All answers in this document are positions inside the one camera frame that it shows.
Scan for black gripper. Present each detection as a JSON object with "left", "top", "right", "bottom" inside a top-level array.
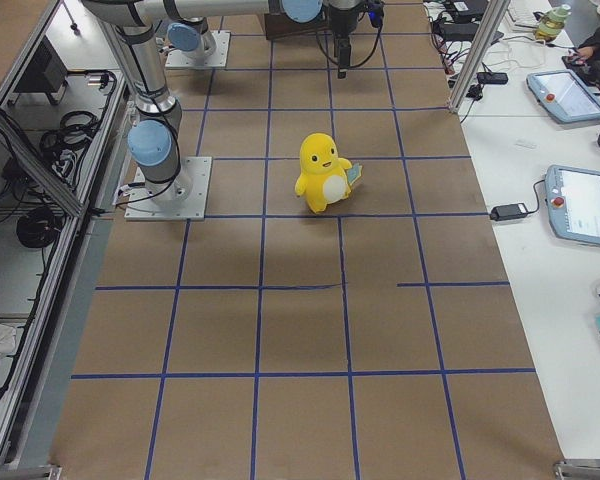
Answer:
[{"left": 327, "top": 0, "right": 363, "bottom": 79}]

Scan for yellow plush toy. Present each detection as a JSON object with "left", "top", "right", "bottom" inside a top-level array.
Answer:
[{"left": 294, "top": 133, "right": 362, "bottom": 213}]

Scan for small black device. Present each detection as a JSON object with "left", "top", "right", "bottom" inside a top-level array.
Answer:
[{"left": 476, "top": 72, "right": 509, "bottom": 85}]

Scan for green drink bottle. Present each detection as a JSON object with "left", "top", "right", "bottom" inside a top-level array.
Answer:
[{"left": 534, "top": 4, "right": 571, "bottom": 43}]

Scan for teach pendant upper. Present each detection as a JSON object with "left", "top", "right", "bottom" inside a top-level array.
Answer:
[{"left": 526, "top": 70, "right": 600, "bottom": 124}]

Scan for teach pendant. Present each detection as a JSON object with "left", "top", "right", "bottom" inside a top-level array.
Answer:
[
  {"left": 544, "top": 165, "right": 600, "bottom": 246},
  {"left": 526, "top": 70, "right": 600, "bottom": 124}
]

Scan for black power adapter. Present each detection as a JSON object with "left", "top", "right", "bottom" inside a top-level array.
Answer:
[{"left": 489, "top": 203, "right": 530, "bottom": 222}]

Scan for teach pendant lower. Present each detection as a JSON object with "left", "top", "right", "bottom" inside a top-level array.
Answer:
[{"left": 544, "top": 165, "right": 600, "bottom": 246}]

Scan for aluminium frame post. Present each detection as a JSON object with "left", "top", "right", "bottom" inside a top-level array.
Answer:
[{"left": 448, "top": 0, "right": 510, "bottom": 113}]

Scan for coiled black cables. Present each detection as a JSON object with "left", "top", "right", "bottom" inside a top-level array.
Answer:
[{"left": 39, "top": 110, "right": 106, "bottom": 161}]

